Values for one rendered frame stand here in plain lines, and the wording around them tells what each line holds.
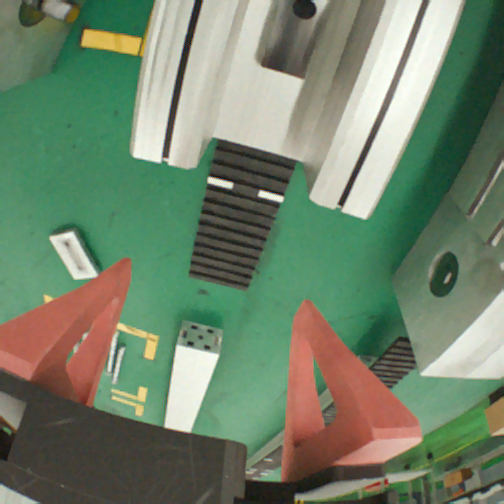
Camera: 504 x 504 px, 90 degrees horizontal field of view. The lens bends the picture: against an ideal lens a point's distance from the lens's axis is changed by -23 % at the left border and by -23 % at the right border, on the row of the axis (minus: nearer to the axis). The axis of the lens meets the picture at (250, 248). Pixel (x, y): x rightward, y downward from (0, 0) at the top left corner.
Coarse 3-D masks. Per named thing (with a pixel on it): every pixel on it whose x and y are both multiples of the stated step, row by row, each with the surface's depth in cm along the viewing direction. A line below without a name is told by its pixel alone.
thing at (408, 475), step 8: (432, 456) 312; (408, 464) 346; (432, 464) 302; (400, 472) 291; (408, 472) 291; (416, 472) 293; (424, 472) 301; (432, 472) 293; (384, 480) 297; (392, 480) 314; (400, 480) 321; (408, 480) 326; (432, 480) 284; (360, 488) 313; (368, 488) 303; (376, 488) 311; (408, 488) 317; (360, 496) 303
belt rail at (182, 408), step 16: (192, 336) 29; (208, 336) 30; (176, 352) 29; (192, 352) 29; (208, 352) 29; (176, 368) 31; (192, 368) 31; (208, 368) 30; (176, 384) 33; (192, 384) 33; (176, 400) 36; (192, 400) 36; (176, 416) 40; (192, 416) 39
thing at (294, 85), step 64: (192, 0) 8; (256, 0) 11; (320, 0) 10; (384, 0) 8; (448, 0) 7; (192, 64) 9; (256, 64) 13; (320, 64) 12; (384, 64) 9; (192, 128) 11; (256, 128) 15; (320, 128) 13; (384, 128) 10; (320, 192) 12
